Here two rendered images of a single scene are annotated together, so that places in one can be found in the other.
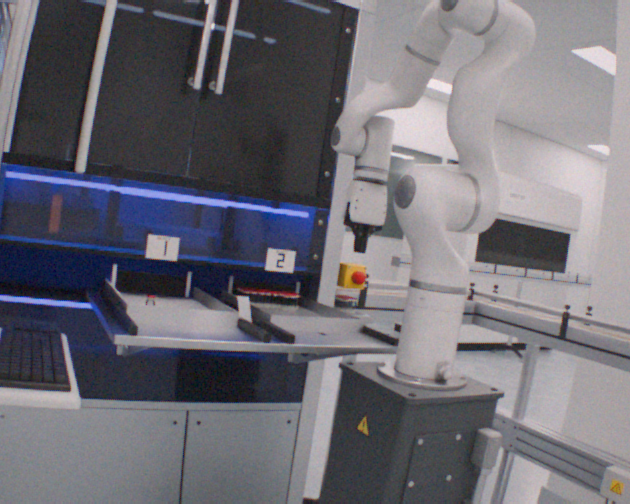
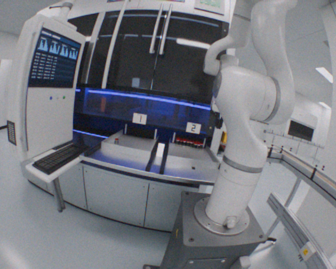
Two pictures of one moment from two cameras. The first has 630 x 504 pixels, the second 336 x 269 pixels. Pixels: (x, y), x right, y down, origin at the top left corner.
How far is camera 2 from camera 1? 0.82 m
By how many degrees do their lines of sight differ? 31
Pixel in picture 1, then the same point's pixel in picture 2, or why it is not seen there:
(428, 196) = (231, 86)
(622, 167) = not seen: outside the picture
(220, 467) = (161, 205)
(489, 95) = (275, 15)
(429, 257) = (234, 140)
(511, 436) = (281, 213)
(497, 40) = not seen: outside the picture
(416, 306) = (221, 175)
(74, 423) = (108, 179)
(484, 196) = (283, 94)
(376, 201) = not seen: hidden behind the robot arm
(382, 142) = not seen: hidden behind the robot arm
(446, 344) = (236, 206)
